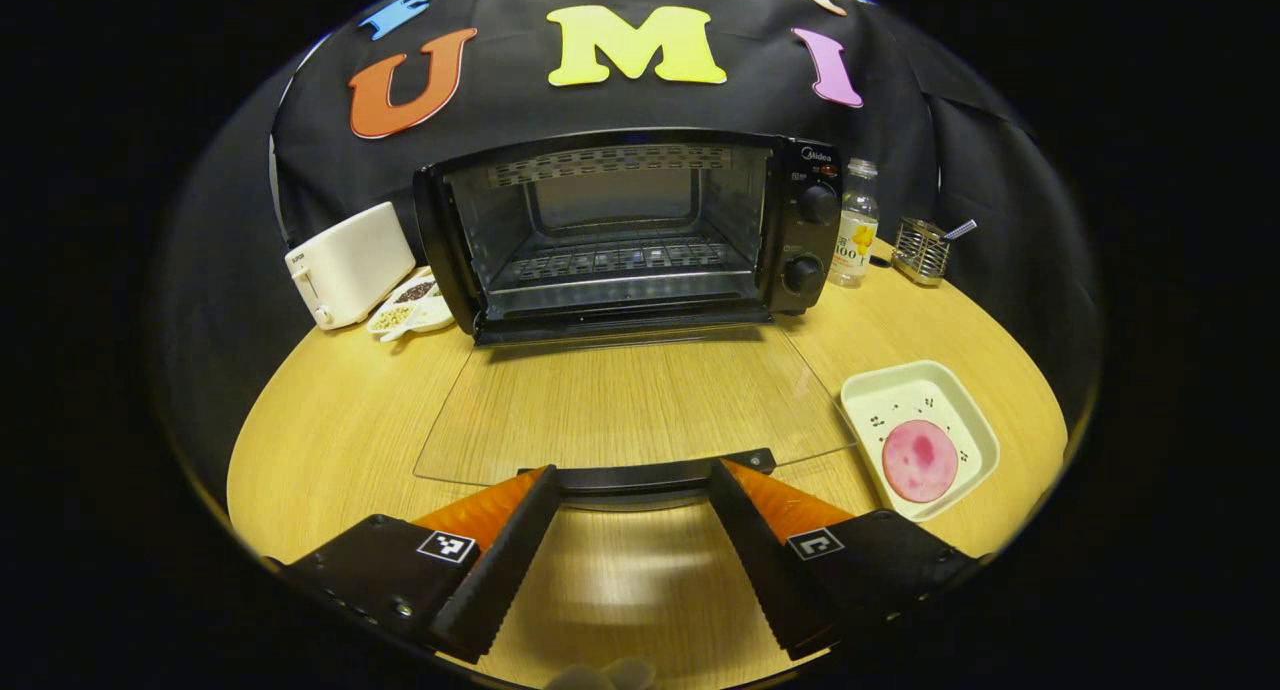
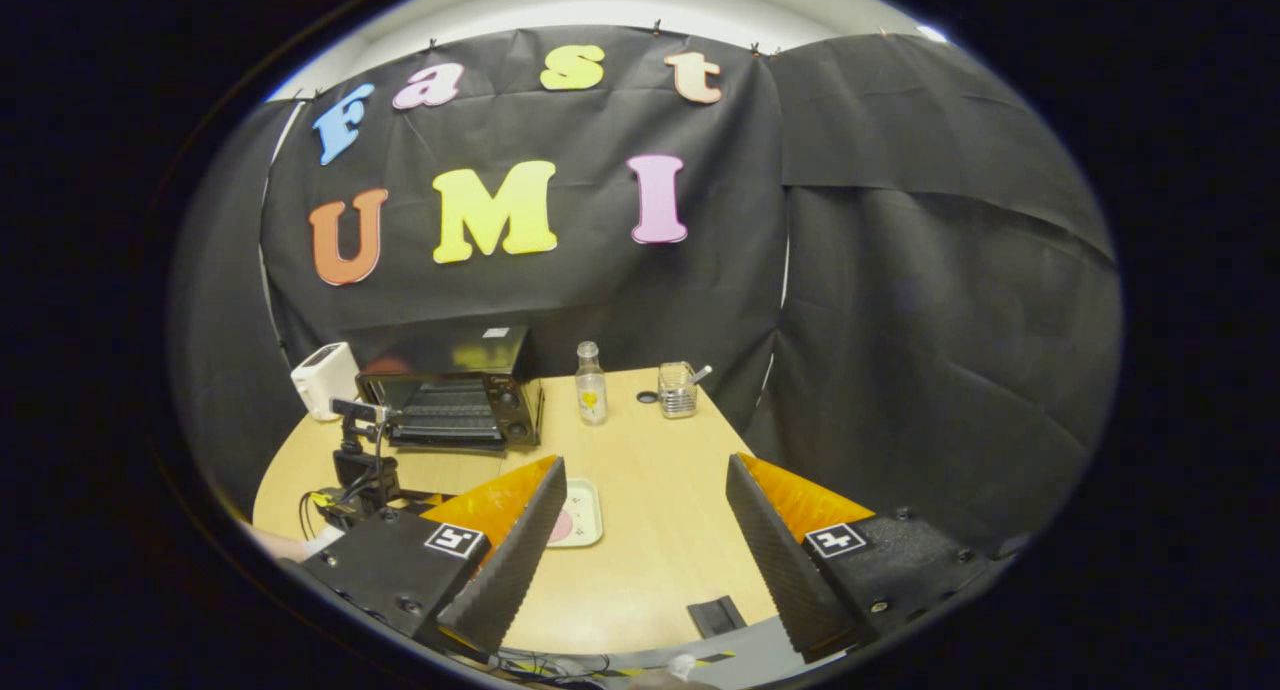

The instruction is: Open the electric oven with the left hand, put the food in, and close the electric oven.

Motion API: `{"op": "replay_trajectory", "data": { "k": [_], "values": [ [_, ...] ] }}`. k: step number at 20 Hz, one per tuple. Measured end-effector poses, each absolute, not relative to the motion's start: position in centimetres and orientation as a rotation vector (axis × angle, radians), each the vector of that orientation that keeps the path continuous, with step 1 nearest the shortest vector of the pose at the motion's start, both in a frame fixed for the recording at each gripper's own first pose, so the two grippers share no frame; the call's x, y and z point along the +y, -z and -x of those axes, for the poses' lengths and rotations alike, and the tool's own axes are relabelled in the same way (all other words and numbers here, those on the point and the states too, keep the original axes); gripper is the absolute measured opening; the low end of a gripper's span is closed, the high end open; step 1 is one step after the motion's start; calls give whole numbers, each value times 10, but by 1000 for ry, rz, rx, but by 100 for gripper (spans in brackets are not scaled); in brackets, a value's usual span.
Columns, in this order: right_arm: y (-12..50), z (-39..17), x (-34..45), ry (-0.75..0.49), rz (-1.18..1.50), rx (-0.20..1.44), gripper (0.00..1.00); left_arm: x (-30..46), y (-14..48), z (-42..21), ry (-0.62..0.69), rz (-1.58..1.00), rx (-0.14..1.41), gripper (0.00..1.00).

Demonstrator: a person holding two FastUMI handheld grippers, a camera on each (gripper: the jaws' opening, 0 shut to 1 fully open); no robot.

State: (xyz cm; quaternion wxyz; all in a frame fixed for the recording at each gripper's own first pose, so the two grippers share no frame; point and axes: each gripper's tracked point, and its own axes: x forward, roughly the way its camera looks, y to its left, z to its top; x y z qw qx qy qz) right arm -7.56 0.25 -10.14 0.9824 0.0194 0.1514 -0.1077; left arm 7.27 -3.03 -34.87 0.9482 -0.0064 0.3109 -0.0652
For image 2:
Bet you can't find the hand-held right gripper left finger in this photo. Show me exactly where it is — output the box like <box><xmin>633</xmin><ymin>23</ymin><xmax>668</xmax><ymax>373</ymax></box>
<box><xmin>300</xmin><ymin>455</ymin><xmax>569</xmax><ymax>661</ymax></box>

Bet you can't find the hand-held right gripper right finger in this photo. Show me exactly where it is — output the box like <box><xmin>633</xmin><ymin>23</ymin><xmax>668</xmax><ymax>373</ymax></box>
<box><xmin>726</xmin><ymin>452</ymin><xmax>1001</xmax><ymax>664</ymax></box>

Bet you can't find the pale square plate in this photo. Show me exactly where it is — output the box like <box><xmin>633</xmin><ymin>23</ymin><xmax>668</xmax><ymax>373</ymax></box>
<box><xmin>545</xmin><ymin>478</ymin><xmax>604</xmax><ymax>549</ymax></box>

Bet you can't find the black electric oven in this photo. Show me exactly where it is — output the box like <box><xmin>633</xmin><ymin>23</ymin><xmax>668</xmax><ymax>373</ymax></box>
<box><xmin>345</xmin><ymin>325</ymin><xmax>546</xmax><ymax>453</ymax></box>

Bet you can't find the black flat holder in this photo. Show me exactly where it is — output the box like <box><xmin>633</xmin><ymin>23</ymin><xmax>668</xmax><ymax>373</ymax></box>
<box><xmin>686</xmin><ymin>596</ymin><xmax>748</xmax><ymax>639</ymax></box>

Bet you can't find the white toaster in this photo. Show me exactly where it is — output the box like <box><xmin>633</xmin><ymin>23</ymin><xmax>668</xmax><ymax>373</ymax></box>
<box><xmin>290</xmin><ymin>342</ymin><xmax>361</xmax><ymax>422</ymax></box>

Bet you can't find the clear glass bottle yellow label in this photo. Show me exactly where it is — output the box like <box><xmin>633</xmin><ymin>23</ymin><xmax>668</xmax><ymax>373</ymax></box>
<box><xmin>575</xmin><ymin>341</ymin><xmax>608</xmax><ymax>426</ymax></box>

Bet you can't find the black backdrop cloth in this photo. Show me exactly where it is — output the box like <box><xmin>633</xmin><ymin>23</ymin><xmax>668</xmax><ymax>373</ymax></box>
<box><xmin>168</xmin><ymin>25</ymin><xmax>1123</xmax><ymax>561</ymax></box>

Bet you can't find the black cable bundle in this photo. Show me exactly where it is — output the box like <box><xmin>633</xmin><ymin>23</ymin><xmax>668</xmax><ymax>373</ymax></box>
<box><xmin>490</xmin><ymin>648</ymin><xmax>611</xmax><ymax>683</ymax></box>

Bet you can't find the wire utensil holder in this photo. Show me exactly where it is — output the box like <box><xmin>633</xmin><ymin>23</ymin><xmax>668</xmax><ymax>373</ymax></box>
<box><xmin>657</xmin><ymin>361</ymin><xmax>699</xmax><ymax>419</ymax></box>

